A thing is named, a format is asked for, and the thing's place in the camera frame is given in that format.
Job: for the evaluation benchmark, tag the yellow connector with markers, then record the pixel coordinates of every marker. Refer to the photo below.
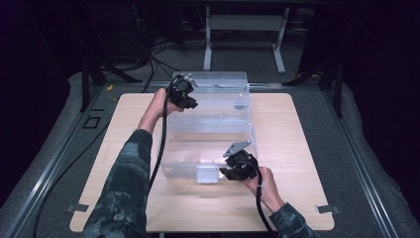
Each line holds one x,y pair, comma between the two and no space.
110,88

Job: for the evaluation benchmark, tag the white metal stand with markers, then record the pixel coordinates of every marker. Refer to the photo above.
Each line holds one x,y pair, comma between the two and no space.
244,23

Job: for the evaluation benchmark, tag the person's left hand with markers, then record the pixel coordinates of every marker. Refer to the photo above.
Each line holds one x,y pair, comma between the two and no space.
160,104

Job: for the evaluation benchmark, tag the person's right hand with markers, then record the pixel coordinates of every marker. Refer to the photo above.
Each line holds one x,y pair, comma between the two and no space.
267,188

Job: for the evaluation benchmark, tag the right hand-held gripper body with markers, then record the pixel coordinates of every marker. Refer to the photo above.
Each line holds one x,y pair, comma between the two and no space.
244,163

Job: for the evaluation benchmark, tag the black metal stand leg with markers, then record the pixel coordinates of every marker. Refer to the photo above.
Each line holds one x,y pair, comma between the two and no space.
95,72
330,79

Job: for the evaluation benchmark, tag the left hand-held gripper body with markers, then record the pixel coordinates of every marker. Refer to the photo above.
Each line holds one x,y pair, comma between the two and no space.
180,87

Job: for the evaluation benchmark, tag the aluminium floor rail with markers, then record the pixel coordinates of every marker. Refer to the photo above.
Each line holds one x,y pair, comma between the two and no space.
360,165
49,168

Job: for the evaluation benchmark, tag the small dark object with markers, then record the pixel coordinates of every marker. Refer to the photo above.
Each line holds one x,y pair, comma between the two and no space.
238,106

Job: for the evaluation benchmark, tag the grey tape strip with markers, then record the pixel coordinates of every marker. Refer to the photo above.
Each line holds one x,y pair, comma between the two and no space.
77,208
327,209

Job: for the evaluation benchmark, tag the clear plastic drawer cabinet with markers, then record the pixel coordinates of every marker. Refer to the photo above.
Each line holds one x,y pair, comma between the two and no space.
218,99

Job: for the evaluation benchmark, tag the clear plastic drawer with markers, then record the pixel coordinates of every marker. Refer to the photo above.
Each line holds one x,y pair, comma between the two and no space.
198,155

